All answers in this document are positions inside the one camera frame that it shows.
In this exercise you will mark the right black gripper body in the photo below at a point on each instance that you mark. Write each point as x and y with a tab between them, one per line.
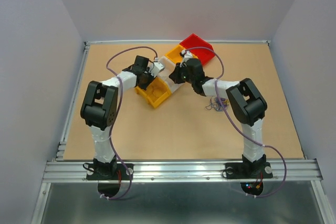
182	75

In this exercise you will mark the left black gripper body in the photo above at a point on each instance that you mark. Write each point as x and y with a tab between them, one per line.
148	78

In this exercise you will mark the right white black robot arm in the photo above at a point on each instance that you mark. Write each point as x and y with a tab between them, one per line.
248	107

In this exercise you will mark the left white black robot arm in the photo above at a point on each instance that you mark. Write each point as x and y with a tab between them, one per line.
101	106

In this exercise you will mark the white plastic bin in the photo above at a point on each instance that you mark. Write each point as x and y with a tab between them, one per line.
169	67

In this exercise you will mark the near yellow plastic bin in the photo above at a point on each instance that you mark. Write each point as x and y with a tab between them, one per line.
156	93

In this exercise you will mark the yellow plastic bin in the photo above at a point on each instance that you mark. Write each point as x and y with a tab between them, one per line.
156	93
174	54

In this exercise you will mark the far yellow plastic bin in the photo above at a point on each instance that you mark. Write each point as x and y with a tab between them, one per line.
174	54

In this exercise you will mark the red plastic bin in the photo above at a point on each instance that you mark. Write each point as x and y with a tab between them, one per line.
199	47

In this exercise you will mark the grey metal front panel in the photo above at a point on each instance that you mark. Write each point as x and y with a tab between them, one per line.
181	203

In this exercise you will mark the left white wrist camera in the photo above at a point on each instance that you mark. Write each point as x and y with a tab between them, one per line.
156	68

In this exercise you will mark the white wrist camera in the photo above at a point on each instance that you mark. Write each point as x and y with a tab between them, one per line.
186	55
156	68

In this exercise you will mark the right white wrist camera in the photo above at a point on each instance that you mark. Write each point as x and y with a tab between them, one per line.
186	55

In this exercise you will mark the aluminium back rail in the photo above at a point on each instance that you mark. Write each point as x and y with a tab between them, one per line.
171	41

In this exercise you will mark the aluminium rail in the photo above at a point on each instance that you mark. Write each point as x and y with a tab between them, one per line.
64	136
171	41
175	172

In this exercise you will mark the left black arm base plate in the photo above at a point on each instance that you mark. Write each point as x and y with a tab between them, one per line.
123	172

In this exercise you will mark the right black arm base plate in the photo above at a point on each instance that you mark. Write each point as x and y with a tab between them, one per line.
245	171

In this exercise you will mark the aluminium left side rail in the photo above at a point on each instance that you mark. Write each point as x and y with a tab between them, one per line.
64	136

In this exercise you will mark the aluminium front rail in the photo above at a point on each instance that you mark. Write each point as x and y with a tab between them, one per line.
175	172

